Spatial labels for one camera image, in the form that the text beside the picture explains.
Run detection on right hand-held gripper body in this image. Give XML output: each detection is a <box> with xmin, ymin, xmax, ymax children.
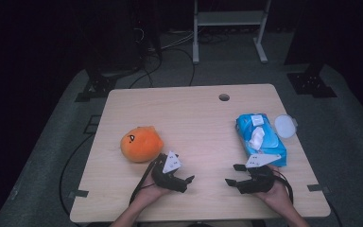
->
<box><xmin>236</xmin><ymin>153</ymin><xmax>283</xmax><ymax>195</ymax></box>

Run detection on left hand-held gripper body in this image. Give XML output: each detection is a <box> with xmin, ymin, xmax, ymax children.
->
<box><xmin>150</xmin><ymin>150</ymin><xmax>189</xmax><ymax>194</ymax></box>

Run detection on white wet wipe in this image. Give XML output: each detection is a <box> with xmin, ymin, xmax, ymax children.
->
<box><xmin>248</xmin><ymin>126</ymin><xmax>267</xmax><ymax>151</ymax></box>

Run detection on orange plush toy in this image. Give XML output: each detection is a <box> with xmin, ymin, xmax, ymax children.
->
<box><xmin>119</xmin><ymin>125</ymin><xmax>164</xmax><ymax>164</ymax></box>

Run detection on blue wet wipes pack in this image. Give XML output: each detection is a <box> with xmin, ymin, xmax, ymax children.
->
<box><xmin>234</xmin><ymin>113</ymin><xmax>288</xmax><ymax>167</ymax></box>

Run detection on person's left hand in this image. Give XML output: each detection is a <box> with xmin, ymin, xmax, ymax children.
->
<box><xmin>133</xmin><ymin>172</ymin><xmax>172</xmax><ymax>208</ymax></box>

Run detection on person's right hand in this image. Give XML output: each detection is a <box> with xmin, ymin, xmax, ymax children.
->
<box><xmin>254</xmin><ymin>164</ymin><xmax>293</xmax><ymax>209</ymax></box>

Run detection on black tape strip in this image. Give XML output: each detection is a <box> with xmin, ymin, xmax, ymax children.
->
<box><xmin>68</xmin><ymin>189</ymin><xmax>90</xmax><ymax>199</ymax></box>
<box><xmin>306</xmin><ymin>183</ymin><xmax>330</xmax><ymax>194</ymax></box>

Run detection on white round plastic lid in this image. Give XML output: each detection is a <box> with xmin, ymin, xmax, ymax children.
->
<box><xmin>274</xmin><ymin>113</ymin><xmax>299</xmax><ymax>139</ymax></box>

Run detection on black stand base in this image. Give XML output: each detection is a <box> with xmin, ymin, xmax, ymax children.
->
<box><xmin>286</xmin><ymin>62</ymin><xmax>338</xmax><ymax>99</ymax></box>
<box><xmin>74</xmin><ymin>62</ymin><xmax>118</xmax><ymax>103</ymax></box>

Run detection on left hand-held gripper cable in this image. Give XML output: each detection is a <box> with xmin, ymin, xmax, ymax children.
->
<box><xmin>129</xmin><ymin>154</ymin><xmax>163</xmax><ymax>206</ymax></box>

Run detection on hand-held gripper cable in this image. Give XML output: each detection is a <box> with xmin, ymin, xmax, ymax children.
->
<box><xmin>272</xmin><ymin>169</ymin><xmax>295</xmax><ymax>204</ymax></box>
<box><xmin>129</xmin><ymin>154</ymin><xmax>163</xmax><ymax>206</ymax></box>

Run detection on right hand-held gripper cable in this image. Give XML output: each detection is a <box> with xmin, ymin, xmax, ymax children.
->
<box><xmin>272</xmin><ymin>169</ymin><xmax>295</xmax><ymax>204</ymax></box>

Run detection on long black floor cable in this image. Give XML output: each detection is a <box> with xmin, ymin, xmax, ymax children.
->
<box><xmin>59</xmin><ymin>133</ymin><xmax>95</xmax><ymax>221</ymax></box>

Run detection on white floor cables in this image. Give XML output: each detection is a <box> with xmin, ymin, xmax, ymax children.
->
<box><xmin>161</xmin><ymin>30</ymin><xmax>197</xmax><ymax>51</ymax></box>

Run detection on white metal stand frame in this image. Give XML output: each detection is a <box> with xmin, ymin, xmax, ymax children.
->
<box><xmin>192</xmin><ymin>0</ymin><xmax>272</xmax><ymax>65</ymax></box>

